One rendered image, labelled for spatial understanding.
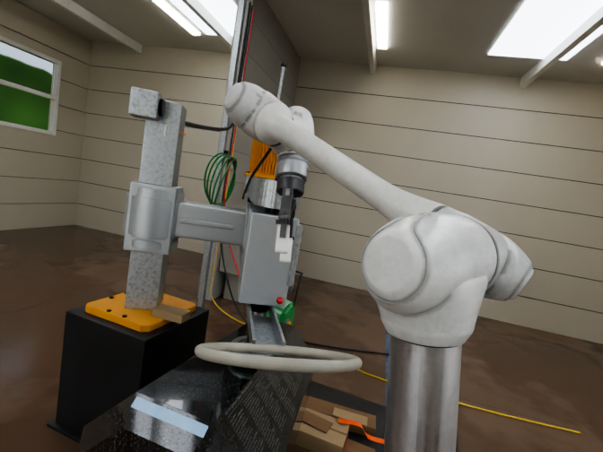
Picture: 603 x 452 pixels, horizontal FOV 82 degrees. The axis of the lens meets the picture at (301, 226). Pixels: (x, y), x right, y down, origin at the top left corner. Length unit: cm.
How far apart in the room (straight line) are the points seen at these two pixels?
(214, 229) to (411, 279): 187
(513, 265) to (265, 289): 118
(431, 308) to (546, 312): 673
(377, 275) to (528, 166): 643
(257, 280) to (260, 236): 20
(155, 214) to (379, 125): 501
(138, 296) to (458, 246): 212
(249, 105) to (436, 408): 67
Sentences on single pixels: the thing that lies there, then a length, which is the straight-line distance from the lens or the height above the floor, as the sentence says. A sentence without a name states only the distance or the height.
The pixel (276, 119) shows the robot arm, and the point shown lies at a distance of 81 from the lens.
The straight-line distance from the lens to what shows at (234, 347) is 127.
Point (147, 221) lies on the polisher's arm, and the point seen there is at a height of 135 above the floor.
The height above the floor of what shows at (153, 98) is 203.
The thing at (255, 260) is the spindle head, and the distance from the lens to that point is 157.
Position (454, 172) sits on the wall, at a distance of 654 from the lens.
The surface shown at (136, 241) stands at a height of 121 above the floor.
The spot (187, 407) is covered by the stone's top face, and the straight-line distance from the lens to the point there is 150.
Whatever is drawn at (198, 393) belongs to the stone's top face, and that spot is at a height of 83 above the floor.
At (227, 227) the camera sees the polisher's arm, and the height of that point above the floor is 137.
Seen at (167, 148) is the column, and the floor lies 178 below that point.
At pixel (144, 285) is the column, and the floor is 94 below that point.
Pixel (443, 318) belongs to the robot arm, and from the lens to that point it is 49.
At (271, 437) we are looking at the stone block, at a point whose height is 67.
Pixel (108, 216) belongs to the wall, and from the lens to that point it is 875.
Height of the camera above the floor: 169
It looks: 6 degrees down
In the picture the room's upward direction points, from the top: 10 degrees clockwise
